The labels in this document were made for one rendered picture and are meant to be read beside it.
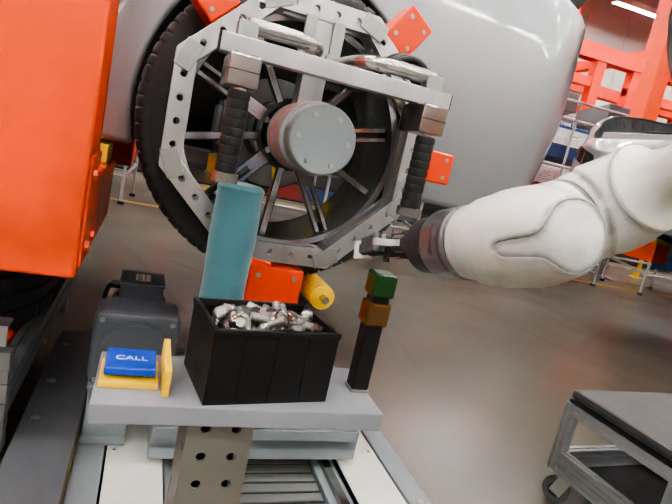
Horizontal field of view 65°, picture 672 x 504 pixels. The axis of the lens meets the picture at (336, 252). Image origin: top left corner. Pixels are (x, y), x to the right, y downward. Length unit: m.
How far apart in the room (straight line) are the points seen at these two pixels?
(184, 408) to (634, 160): 0.64
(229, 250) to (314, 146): 0.25
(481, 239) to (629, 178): 0.17
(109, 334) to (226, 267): 0.35
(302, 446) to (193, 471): 0.53
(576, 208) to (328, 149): 0.55
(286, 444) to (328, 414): 0.53
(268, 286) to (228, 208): 0.24
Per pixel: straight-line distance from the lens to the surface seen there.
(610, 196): 0.64
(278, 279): 1.15
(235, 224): 0.99
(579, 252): 0.54
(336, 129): 0.99
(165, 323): 1.24
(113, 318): 1.24
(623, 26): 13.91
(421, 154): 0.98
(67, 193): 1.02
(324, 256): 1.17
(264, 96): 1.65
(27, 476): 1.22
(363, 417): 0.87
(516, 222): 0.54
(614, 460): 1.91
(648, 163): 0.64
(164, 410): 0.79
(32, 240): 1.04
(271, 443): 1.36
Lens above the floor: 0.83
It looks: 10 degrees down
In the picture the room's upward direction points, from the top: 12 degrees clockwise
